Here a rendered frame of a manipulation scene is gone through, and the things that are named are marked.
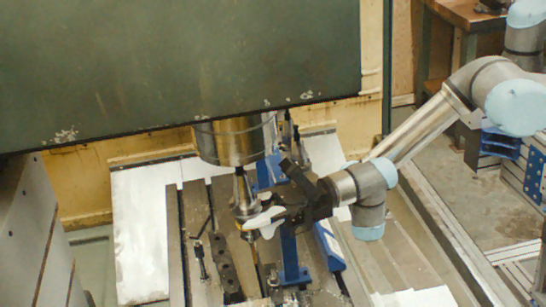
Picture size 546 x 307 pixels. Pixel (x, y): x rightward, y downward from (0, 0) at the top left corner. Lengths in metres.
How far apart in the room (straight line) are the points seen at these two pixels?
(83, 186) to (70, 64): 1.48
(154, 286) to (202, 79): 1.23
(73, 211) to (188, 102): 1.56
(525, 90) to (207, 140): 0.62
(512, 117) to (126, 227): 1.39
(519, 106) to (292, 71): 0.51
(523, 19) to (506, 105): 0.74
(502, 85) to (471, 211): 2.12
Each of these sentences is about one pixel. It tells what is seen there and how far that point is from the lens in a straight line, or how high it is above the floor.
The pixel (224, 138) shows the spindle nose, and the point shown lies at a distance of 0.97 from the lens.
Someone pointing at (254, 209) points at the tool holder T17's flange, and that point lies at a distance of 1.12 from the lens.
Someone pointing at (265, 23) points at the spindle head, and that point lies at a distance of 0.85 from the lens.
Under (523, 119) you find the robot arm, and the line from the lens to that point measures 1.24.
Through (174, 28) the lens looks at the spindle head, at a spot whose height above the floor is 1.73.
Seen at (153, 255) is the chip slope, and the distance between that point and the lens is 2.05.
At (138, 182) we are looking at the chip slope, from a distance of 2.21.
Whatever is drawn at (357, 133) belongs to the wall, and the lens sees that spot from 2.33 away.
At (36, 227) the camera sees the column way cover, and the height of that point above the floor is 1.31.
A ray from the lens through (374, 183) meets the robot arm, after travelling 1.24.
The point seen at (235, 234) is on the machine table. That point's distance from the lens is 1.73.
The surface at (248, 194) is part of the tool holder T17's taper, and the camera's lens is 1.11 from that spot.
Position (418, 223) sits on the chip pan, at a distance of 2.10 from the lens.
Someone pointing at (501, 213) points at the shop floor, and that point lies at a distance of 3.32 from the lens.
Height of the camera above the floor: 1.99
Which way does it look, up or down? 31 degrees down
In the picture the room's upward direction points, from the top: 7 degrees counter-clockwise
